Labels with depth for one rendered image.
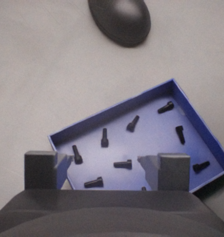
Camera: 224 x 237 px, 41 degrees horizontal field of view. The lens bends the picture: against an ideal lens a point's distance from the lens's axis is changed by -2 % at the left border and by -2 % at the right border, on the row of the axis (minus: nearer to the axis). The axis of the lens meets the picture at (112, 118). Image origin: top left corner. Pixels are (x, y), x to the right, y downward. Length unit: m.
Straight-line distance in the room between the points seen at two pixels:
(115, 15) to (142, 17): 0.03
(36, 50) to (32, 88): 0.05
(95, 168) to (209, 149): 0.11
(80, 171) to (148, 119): 0.08
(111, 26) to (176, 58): 0.08
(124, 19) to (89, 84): 0.08
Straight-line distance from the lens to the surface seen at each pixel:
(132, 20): 0.33
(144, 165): 0.15
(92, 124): 0.28
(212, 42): 0.37
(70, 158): 0.17
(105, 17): 0.34
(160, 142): 0.29
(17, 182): 0.28
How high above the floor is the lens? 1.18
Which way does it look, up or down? 64 degrees down
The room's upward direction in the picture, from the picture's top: 5 degrees clockwise
